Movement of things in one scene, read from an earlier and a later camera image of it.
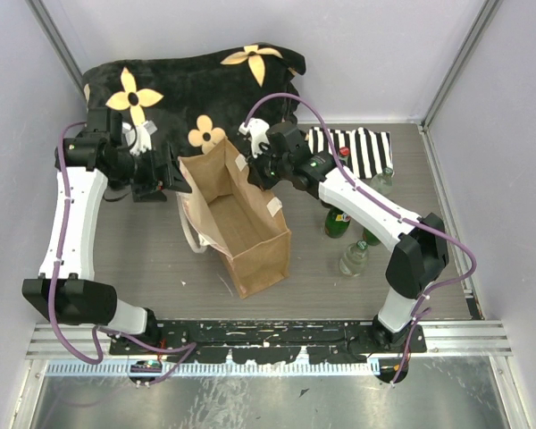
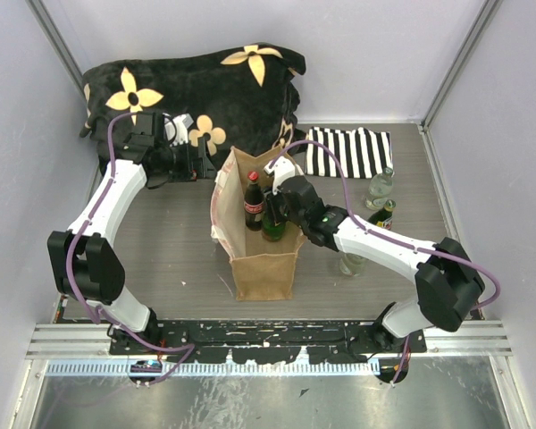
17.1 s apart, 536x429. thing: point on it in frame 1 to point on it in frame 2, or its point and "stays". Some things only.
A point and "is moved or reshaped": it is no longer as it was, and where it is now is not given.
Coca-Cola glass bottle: [344, 155] to [254, 203]
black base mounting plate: [263, 342] stays
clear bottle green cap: [355, 258] stays
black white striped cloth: [371, 151] stays
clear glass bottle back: [383, 181] stays
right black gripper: [255, 175] to [273, 202]
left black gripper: [150, 190] to [193, 169]
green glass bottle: [337, 222] is moved or reshaped
